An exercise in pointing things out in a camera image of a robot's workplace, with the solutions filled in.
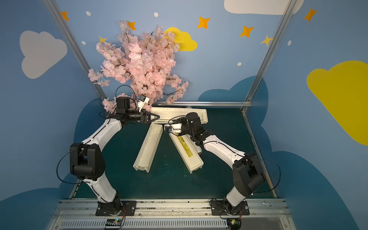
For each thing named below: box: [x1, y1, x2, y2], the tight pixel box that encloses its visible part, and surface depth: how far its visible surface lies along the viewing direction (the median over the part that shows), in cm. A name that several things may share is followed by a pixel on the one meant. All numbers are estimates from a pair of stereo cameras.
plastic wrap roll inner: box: [192, 141, 203, 156], surface depth 94 cm
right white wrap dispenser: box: [168, 132, 204, 174], surface depth 88 cm
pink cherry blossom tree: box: [88, 21, 190, 113], surface depth 77 cm
